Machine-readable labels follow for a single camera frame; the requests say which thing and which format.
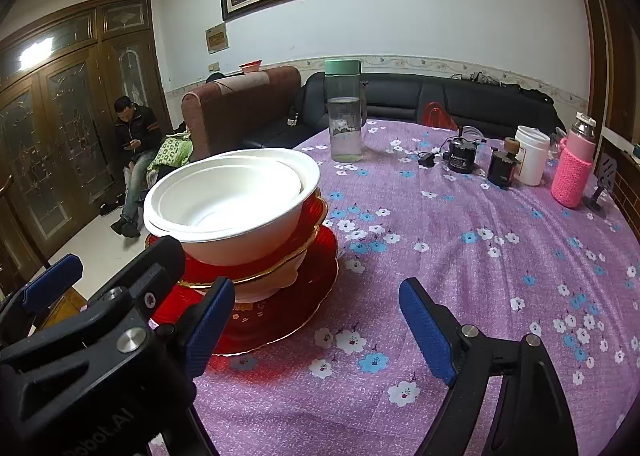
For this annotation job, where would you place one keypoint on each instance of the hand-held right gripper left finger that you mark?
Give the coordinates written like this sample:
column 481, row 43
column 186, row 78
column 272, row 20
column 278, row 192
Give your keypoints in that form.
column 210, row 326

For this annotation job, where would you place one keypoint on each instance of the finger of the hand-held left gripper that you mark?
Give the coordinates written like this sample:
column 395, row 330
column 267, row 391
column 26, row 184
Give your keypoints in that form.
column 145, row 276
column 50, row 283

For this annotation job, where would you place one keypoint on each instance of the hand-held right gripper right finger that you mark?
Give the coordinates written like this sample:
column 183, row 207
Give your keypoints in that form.
column 425, row 326

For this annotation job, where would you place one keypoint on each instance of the cream plastic bowl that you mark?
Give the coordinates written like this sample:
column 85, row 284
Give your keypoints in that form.
column 265, row 286

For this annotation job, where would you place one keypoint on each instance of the red plate gold rim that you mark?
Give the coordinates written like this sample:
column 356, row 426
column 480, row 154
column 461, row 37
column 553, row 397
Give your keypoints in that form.
column 310, row 216
column 310, row 296

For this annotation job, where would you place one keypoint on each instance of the small white bowl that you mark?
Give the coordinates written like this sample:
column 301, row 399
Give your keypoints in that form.
column 225, row 196

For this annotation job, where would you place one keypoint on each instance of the large white bowl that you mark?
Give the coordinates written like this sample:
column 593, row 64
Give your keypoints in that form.
column 280, row 231

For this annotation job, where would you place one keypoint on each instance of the purple floral tablecloth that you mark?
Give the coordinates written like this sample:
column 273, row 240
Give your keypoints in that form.
column 450, row 246

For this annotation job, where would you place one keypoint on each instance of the green patterned cloth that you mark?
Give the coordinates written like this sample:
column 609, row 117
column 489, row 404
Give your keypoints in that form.
column 172, row 154

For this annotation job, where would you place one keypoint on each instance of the wooden glass-panel door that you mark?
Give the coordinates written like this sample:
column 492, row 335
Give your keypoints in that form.
column 55, row 136

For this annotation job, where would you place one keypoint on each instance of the small black adapter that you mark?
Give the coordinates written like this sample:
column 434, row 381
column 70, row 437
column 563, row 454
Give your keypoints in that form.
column 427, row 159

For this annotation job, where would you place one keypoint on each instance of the dark jar with cork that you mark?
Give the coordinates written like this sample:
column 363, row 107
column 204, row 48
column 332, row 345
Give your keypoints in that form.
column 501, row 169

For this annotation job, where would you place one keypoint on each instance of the black device with metal top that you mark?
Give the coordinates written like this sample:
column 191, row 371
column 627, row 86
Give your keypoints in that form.
column 462, row 154

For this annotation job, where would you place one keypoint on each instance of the brown armchair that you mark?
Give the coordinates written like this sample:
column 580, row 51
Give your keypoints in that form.
column 240, row 111

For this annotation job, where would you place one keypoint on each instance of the white plastic jar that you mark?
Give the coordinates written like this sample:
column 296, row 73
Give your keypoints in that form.
column 531, row 156

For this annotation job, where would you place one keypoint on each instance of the brown twine spool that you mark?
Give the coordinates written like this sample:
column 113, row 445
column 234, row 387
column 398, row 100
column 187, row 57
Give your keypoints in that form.
column 511, row 145

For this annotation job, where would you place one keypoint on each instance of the bottle with pink knitted sleeve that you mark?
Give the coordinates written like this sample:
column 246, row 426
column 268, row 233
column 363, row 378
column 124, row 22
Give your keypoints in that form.
column 572, row 176

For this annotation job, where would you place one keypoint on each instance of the red plastic bag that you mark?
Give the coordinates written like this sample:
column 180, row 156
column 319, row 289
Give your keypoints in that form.
column 439, row 116

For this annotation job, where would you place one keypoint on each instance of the clear bottle green cap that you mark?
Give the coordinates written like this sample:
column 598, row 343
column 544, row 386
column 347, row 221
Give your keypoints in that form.
column 345, row 121

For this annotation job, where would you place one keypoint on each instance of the grey phone stand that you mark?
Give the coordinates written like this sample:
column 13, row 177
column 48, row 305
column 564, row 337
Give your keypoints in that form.
column 602, row 181

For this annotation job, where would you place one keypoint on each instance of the black leather sofa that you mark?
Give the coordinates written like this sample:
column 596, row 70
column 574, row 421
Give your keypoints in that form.
column 400, row 96

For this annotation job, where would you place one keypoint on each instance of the dark cloth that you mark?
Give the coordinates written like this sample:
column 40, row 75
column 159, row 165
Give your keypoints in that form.
column 535, row 95

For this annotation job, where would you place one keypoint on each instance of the small wall plaque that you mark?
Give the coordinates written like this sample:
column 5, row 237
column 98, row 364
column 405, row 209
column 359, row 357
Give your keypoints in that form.
column 217, row 38

